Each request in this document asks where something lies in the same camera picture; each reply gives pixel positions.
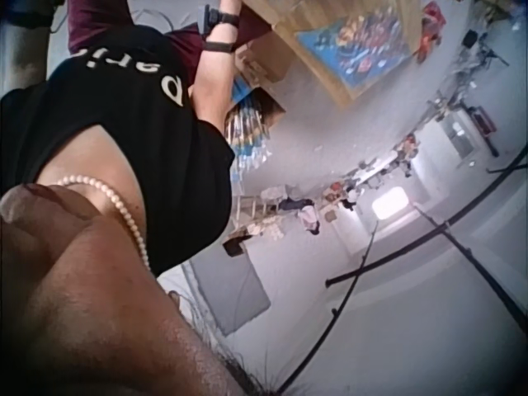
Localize long black cable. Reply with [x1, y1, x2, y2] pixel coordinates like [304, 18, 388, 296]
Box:
[324, 158, 528, 289]

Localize heap of clothes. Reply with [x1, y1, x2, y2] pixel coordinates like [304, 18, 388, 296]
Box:
[280, 196, 323, 237]

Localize wooden table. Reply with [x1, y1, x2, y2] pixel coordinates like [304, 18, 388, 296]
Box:
[240, 0, 422, 111]

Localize thin black cable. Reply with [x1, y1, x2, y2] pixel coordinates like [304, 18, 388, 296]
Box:
[280, 220, 380, 393]

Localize cluttered long table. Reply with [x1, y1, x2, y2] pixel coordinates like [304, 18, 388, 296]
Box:
[325, 92, 467, 214]

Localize red crate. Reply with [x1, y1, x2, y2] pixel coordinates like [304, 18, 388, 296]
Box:
[468, 105, 501, 158]

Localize colourful blue picture board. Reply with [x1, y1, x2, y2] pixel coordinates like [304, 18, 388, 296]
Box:
[295, 13, 414, 91]

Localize carton of blue packets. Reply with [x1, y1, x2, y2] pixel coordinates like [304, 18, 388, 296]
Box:
[224, 77, 288, 177]

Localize dark bracelet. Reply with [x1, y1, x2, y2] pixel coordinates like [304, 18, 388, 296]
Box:
[202, 40, 239, 54]

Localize grey mat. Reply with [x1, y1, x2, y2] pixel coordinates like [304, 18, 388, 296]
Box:
[186, 254, 272, 338]

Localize white cabinet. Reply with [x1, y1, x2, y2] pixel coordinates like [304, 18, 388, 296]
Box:
[439, 114, 480, 160]

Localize person's legs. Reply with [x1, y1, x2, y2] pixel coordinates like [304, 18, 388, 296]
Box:
[67, 0, 274, 80]

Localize brown cardboard box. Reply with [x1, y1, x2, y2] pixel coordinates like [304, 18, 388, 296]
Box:
[233, 30, 296, 83]

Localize wooden rack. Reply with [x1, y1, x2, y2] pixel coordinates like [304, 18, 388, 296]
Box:
[231, 187, 285, 241]

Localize short black cable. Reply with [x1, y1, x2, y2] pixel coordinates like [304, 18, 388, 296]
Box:
[414, 205, 474, 259]

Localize red toy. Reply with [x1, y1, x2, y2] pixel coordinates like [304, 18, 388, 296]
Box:
[415, 1, 447, 64]

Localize bright window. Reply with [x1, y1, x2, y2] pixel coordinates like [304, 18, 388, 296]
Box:
[370, 186, 410, 223]

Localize black wrist band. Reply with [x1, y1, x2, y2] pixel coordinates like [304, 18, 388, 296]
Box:
[203, 5, 242, 31]

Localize person's right hand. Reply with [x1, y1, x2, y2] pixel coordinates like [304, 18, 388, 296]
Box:
[218, 0, 245, 16]

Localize black tripod stand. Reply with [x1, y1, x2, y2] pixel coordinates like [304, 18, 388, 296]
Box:
[474, 35, 512, 71]

